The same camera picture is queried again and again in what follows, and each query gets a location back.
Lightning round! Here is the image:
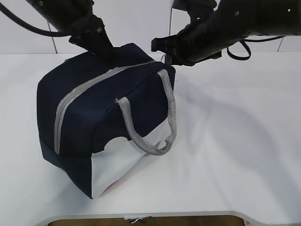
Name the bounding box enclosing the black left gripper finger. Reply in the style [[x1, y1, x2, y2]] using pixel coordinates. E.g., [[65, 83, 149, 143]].
[[80, 35, 115, 62]]

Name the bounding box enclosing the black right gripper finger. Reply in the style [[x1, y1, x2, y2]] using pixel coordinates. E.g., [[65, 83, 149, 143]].
[[164, 54, 187, 66], [151, 35, 181, 52]]

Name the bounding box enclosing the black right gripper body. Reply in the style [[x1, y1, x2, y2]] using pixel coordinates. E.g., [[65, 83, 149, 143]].
[[174, 16, 222, 66]]

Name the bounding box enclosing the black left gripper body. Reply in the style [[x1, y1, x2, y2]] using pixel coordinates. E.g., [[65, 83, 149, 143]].
[[56, 14, 106, 47]]

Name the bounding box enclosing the navy blue lunch bag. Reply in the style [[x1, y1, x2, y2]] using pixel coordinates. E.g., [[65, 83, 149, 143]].
[[37, 43, 177, 199]]

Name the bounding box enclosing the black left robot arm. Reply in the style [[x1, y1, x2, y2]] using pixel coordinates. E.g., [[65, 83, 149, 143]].
[[28, 0, 116, 62]]

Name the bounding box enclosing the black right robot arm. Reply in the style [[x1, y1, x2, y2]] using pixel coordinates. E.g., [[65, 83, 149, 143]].
[[151, 0, 301, 66]]

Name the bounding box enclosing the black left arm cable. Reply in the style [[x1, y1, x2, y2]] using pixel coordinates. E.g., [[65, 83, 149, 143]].
[[0, 2, 71, 38]]

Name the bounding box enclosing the black cable loop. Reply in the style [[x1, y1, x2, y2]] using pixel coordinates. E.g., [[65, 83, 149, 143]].
[[226, 35, 285, 61]]

